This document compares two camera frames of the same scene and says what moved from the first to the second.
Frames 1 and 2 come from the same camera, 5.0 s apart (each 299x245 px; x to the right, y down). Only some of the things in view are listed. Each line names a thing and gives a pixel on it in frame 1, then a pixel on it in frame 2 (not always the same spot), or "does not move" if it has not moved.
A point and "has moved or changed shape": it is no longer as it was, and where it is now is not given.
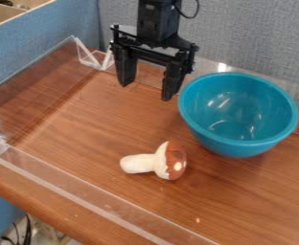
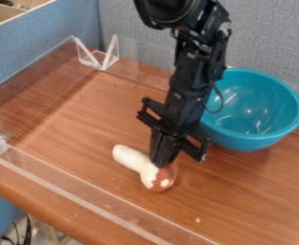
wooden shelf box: x=4 y=11 does not move
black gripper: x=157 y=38 -> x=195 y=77
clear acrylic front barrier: x=40 y=207 does not move
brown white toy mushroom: x=167 y=163 has moved or changed shape
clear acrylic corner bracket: x=98 y=59 does not move
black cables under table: x=28 y=237 does not move
